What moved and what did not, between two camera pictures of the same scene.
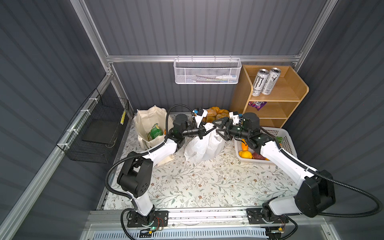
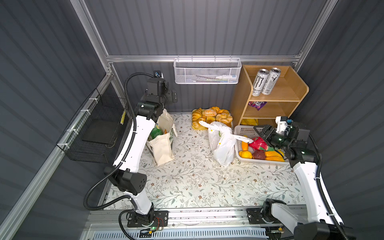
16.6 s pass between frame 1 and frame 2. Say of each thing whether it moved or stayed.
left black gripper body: moved
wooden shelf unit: stayed
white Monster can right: stayed
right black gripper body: moved
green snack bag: stayed
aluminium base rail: stayed
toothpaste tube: stayed
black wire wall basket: stayed
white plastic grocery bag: moved
